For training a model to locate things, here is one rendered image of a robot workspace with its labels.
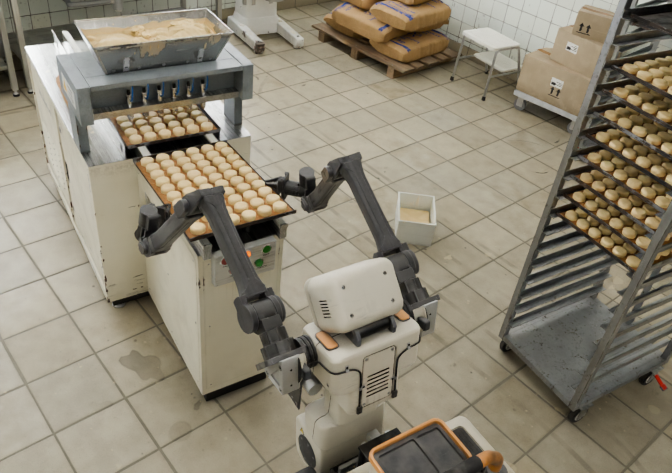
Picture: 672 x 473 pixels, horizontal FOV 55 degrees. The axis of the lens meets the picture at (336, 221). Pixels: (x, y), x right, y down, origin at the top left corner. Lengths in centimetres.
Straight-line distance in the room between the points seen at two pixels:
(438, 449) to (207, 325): 112
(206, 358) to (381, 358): 112
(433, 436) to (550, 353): 152
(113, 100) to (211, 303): 91
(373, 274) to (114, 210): 156
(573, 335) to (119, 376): 210
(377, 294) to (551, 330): 179
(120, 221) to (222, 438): 102
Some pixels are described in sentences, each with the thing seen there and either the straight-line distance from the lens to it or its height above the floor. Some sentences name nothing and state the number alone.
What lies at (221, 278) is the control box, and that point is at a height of 73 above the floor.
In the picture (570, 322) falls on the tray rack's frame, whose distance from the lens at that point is 341.
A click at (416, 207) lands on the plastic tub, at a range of 401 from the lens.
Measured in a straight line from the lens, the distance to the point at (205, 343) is 260.
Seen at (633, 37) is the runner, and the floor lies 159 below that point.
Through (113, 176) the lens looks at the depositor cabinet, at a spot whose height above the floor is 77.
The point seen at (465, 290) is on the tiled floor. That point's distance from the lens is 360.
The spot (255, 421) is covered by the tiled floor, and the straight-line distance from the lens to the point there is 286.
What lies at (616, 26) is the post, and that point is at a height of 164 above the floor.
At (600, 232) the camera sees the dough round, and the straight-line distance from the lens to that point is 273.
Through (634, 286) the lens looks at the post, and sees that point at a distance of 260.
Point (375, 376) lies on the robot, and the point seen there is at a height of 101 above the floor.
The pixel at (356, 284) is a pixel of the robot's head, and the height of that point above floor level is 124.
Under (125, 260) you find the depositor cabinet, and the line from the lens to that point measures 312.
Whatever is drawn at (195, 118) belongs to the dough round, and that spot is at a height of 91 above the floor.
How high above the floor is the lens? 231
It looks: 36 degrees down
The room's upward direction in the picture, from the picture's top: 7 degrees clockwise
